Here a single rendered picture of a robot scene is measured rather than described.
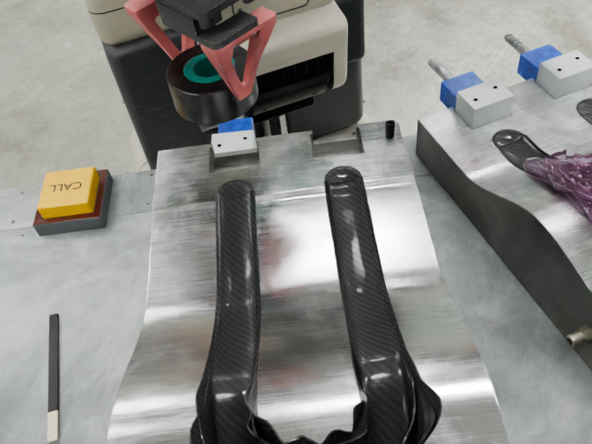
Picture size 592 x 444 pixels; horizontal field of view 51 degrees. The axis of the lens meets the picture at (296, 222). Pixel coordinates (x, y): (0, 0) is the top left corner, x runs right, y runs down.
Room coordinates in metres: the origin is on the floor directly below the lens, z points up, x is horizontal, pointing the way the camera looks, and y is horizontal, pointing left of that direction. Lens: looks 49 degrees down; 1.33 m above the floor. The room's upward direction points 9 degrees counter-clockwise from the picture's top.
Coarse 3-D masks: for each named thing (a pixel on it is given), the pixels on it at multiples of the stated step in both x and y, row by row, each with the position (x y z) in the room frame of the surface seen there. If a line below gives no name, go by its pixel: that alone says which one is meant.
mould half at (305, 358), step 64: (384, 128) 0.49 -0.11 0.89; (192, 192) 0.44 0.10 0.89; (256, 192) 0.43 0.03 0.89; (320, 192) 0.42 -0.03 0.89; (384, 192) 0.40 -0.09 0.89; (192, 256) 0.36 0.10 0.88; (320, 256) 0.34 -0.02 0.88; (384, 256) 0.33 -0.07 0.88; (192, 320) 0.29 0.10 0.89; (320, 320) 0.27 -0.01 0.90; (448, 320) 0.24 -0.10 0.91; (128, 384) 0.22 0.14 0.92; (192, 384) 0.21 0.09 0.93; (320, 384) 0.19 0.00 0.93; (448, 384) 0.18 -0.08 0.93
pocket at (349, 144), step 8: (312, 136) 0.50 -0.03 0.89; (352, 136) 0.50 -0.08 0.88; (360, 136) 0.49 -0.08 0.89; (312, 144) 0.50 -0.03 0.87; (320, 144) 0.50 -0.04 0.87; (328, 144) 0.50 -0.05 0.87; (336, 144) 0.50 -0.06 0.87; (344, 144) 0.50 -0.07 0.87; (352, 144) 0.50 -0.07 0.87; (360, 144) 0.49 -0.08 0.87; (320, 152) 0.50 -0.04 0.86; (328, 152) 0.50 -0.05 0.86; (336, 152) 0.49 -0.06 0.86; (344, 152) 0.49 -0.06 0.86; (352, 152) 0.49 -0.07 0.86; (360, 152) 0.49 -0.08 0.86
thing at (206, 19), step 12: (156, 0) 0.47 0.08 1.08; (168, 0) 0.45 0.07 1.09; (180, 0) 0.45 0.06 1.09; (192, 0) 0.45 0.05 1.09; (204, 0) 0.45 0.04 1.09; (216, 0) 0.44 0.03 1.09; (228, 0) 0.44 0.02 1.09; (252, 0) 0.46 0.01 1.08; (192, 12) 0.43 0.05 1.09; (204, 12) 0.43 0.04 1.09; (216, 12) 0.43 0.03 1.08; (204, 24) 0.43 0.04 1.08
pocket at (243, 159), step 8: (256, 144) 0.50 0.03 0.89; (224, 152) 0.51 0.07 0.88; (232, 152) 0.51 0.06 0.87; (240, 152) 0.51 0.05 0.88; (248, 152) 0.50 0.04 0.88; (256, 152) 0.50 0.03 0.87; (216, 160) 0.50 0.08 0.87; (224, 160) 0.50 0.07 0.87; (232, 160) 0.50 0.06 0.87; (240, 160) 0.50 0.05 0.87; (248, 160) 0.50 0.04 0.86; (256, 160) 0.50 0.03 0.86; (216, 168) 0.50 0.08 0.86; (224, 168) 0.50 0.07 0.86; (232, 168) 0.50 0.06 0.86; (240, 168) 0.49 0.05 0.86
